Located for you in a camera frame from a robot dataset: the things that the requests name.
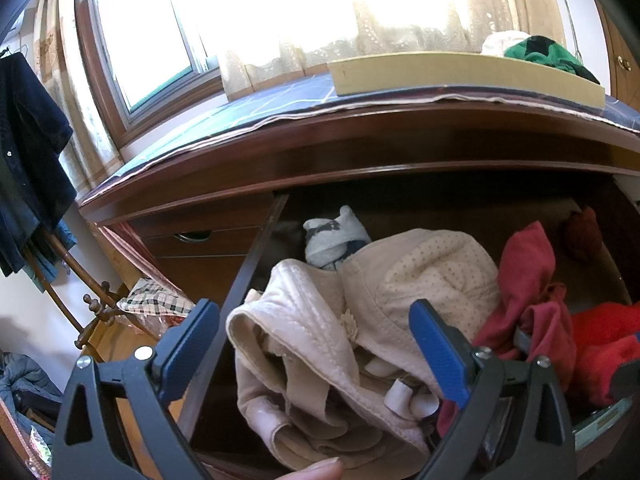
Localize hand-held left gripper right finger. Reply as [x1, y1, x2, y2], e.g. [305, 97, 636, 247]
[408, 299, 578, 480]

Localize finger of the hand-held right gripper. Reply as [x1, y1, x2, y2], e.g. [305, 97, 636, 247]
[514, 327, 536, 358]

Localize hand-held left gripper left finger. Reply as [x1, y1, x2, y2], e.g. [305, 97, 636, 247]
[52, 299, 221, 480]

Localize bright red underwear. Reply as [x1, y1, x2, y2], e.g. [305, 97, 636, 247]
[570, 301, 640, 408]

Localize pinkish red underwear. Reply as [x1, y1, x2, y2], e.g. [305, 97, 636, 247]
[437, 221, 577, 438]

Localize wide wooden drawer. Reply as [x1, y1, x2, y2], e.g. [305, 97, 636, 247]
[177, 192, 640, 480]

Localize cream dotted bra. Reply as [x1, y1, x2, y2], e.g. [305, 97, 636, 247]
[342, 228, 501, 391]

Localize beige satin bra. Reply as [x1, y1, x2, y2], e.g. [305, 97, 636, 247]
[226, 259, 436, 478]

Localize white grey sock roll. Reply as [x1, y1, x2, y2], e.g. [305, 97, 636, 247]
[302, 205, 372, 268]

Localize shallow cardboard tray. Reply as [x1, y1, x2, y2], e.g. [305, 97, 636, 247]
[327, 51, 607, 108]

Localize green underwear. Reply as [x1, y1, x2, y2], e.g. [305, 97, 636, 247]
[504, 36, 601, 85]

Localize white underwear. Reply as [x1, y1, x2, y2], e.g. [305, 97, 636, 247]
[481, 31, 532, 58]

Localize person's left hand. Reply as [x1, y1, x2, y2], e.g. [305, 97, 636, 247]
[287, 457, 345, 480]

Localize small white plastic piece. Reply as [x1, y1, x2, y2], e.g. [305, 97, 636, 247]
[384, 379, 413, 413]
[410, 392, 441, 418]

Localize checkered cloth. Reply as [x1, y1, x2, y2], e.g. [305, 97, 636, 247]
[117, 280, 196, 318]

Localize wooden coat rack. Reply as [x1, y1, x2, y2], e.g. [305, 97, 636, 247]
[35, 230, 151, 351]

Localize teal hanging garment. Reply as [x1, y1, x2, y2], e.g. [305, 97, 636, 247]
[22, 220, 78, 293]

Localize blue padded jacket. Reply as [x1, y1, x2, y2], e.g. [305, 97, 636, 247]
[0, 352, 63, 431]

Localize floral cushion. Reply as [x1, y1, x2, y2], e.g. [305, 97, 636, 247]
[27, 425, 53, 476]

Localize patterned beige curtain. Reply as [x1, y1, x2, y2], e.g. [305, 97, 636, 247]
[32, 0, 125, 196]

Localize dark wooden dresser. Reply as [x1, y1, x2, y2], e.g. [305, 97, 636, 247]
[77, 94, 640, 321]

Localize blue plaid cloth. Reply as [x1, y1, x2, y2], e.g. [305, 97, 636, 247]
[82, 72, 640, 196]

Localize dark hanging clothes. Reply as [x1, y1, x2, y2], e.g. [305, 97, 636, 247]
[0, 51, 76, 278]

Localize wooden wardrobe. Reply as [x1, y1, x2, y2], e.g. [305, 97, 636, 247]
[592, 0, 640, 106]

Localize cream lace curtain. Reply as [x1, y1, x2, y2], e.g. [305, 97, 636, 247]
[200, 0, 566, 106]

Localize wooden framed window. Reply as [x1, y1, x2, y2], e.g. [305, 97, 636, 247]
[75, 0, 228, 148]

